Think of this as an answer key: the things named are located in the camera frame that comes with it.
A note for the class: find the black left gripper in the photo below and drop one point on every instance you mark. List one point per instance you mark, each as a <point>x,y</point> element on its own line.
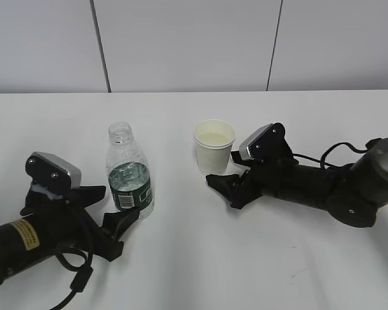
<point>63,220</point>

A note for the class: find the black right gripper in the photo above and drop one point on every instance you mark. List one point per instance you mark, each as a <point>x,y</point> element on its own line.
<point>260,178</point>

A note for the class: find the white paper cup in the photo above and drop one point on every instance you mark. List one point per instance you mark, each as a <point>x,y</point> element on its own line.
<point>213,143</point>

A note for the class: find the clear green-label water bottle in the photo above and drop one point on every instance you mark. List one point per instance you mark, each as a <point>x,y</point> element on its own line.
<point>128,171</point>

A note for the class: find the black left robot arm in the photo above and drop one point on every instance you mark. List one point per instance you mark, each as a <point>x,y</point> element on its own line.
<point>20,249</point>

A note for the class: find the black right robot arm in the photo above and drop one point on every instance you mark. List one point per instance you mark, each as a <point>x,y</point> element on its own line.
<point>352,194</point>

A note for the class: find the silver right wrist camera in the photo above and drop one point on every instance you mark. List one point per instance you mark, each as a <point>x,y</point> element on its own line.
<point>262,142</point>

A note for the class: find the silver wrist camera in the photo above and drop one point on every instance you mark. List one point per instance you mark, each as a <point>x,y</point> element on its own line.
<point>262,142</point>
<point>52,172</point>

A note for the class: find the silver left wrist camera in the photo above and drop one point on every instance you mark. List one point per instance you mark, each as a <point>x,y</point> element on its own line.
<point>52,172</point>

